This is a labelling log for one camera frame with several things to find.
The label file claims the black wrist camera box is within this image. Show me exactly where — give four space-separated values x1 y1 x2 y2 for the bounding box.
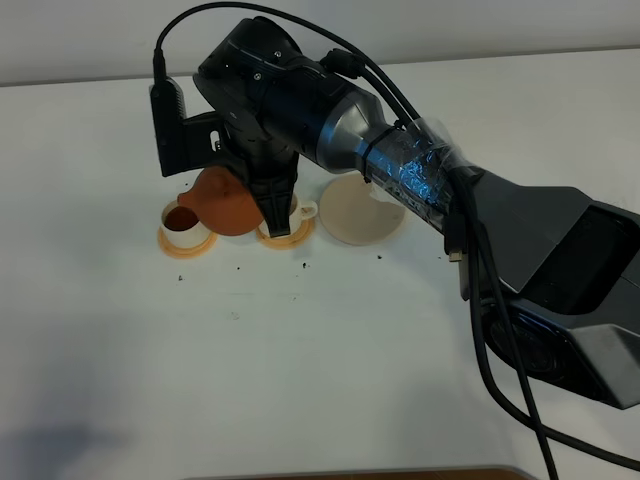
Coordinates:
150 78 233 178

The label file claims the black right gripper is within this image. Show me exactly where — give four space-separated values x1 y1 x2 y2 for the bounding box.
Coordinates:
194 17 320 238

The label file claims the left white teacup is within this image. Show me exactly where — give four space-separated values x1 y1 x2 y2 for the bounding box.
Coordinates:
160 200 212 250

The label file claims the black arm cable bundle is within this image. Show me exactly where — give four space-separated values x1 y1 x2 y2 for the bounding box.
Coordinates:
151 0 640 480

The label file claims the orange wooden coaster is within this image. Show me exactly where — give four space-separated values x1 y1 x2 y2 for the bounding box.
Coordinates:
157 225 220 261
255 218 315 250

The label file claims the right white teacup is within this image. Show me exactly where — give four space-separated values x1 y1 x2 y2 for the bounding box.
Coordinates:
258 193 318 238

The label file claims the left orange wooden coaster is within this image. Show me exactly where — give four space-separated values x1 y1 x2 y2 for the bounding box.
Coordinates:
157 225 220 261

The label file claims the brown clay teapot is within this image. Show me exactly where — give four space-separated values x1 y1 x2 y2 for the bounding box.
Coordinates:
177 166 263 236

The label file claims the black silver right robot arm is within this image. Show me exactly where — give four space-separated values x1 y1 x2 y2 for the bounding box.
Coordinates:
194 17 639 409

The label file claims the beige ceramic teapot saucer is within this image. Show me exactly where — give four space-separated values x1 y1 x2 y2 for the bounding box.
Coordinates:
319 174 407 246

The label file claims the white teacup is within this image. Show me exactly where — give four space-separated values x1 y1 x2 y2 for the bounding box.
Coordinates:
258 193 318 238
160 200 212 250

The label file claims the right orange wooden coaster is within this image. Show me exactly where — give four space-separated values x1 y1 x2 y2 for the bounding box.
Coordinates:
255 218 315 250

